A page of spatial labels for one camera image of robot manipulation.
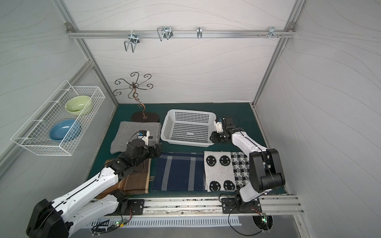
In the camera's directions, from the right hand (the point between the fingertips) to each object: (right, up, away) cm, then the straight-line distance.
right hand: (213, 136), depth 92 cm
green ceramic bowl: (-70, +19, -19) cm, 75 cm away
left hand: (-33, -3, -11) cm, 35 cm away
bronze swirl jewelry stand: (-56, +13, +22) cm, 62 cm away
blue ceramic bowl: (-71, +6, -26) cm, 75 cm away
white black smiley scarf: (+6, -18, -10) cm, 21 cm away
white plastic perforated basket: (-16, +5, +12) cm, 21 cm away
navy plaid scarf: (-21, -19, -8) cm, 29 cm away
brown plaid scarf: (-43, -23, -14) cm, 51 cm away
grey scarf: (-60, +3, +9) cm, 60 cm away
